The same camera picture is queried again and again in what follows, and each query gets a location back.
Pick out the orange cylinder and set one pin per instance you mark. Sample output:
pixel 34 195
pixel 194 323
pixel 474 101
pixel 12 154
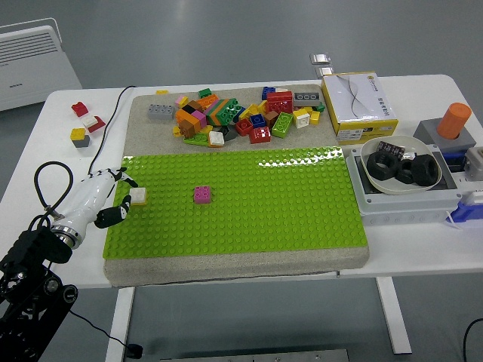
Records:
pixel 453 120

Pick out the grey block holder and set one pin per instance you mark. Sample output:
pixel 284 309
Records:
pixel 426 132

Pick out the grey and beige socket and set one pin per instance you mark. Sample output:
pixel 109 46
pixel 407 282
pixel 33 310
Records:
pixel 475 160

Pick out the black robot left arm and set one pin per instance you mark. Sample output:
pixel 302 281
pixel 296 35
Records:
pixel 37 245

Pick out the flat green plate brick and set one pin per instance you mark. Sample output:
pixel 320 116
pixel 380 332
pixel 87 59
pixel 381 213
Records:
pixel 196 140

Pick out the grey three-hole brick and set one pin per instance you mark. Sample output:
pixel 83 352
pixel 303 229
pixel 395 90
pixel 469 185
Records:
pixel 306 99

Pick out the white bowl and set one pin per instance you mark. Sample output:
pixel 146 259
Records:
pixel 413 145

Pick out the glossy red brick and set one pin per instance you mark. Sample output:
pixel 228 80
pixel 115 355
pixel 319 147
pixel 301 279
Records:
pixel 259 135

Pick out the large red brick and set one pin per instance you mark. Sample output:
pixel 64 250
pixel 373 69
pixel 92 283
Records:
pixel 279 102

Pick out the large black nut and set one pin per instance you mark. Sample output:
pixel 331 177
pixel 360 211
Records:
pixel 427 171
pixel 374 166

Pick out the brown brick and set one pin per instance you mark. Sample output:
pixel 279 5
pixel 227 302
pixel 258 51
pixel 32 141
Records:
pixel 270 118
pixel 194 105
pixel 188 129

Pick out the grey junction box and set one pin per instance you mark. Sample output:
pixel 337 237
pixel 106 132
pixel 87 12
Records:
pixel 396 211

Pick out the white and yellow brick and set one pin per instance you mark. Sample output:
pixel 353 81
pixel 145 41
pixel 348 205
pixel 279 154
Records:
pixel 139 194
pixel 302 118

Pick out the white and red brick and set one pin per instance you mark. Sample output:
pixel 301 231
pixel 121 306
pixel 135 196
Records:
pixel 90 121

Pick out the silver floor socket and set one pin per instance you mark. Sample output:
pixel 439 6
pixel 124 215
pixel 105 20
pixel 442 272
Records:
pixel 325 72
pixel 320 59

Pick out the light green brick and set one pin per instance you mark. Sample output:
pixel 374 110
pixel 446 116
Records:
pixel 282 125

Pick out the black plug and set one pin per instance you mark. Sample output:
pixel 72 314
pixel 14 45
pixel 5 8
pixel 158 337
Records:
pixel 135 350

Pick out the white slab brick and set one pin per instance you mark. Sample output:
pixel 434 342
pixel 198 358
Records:
pixel 282 89

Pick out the dark grey slope brick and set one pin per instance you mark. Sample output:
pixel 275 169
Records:
pixel 229 132

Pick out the small yellow plate brick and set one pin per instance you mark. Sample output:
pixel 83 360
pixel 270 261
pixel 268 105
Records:
pixel 162 92

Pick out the blue brick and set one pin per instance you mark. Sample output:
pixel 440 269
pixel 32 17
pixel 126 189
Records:
pixel 258 120
pixel 268 92

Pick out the red toy brick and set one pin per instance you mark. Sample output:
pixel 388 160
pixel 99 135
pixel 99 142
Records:
pixel 80 109

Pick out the dark circuit board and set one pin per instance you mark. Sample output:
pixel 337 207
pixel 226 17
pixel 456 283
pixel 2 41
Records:
pixel 391 148

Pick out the blue plastic block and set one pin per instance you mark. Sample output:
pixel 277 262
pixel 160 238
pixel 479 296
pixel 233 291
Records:
pixel 468 215

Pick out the white panel heater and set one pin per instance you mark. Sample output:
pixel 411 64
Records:
pixel 30 68

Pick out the striped green brick stack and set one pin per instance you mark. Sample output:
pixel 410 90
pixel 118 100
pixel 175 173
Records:
pixel 226 111

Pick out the orange brick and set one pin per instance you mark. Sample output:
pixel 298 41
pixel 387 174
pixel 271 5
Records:
pixel 207 101
pixel 184 115

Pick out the grey-brown mat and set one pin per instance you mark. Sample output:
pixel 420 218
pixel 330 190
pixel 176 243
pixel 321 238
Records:
pixel 226 269

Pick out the small black nut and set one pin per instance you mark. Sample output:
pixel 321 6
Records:
pixel 405 177

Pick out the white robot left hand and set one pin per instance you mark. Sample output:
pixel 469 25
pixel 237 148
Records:
pixel 87 200

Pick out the long grey brick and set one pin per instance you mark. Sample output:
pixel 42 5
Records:
pixel 161 112

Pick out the pink toy brick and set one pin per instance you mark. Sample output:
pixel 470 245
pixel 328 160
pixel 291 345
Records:
pixel 202 194

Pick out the small green brick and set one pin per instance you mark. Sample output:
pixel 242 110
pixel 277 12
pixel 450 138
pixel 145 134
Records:
pixel 320 107
pixel 205 93

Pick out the yellow and grey brick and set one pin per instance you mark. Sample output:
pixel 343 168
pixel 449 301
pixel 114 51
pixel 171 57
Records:
pixel 78 134

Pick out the green studded baseplate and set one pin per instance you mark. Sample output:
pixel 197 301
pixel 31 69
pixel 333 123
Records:
pixel 264 218

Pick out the pink and yellow brick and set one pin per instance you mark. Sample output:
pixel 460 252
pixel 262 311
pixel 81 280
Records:
pixel 182 100

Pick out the white and yellow cardboard box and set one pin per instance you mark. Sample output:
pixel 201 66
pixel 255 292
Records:
pixel 358 102

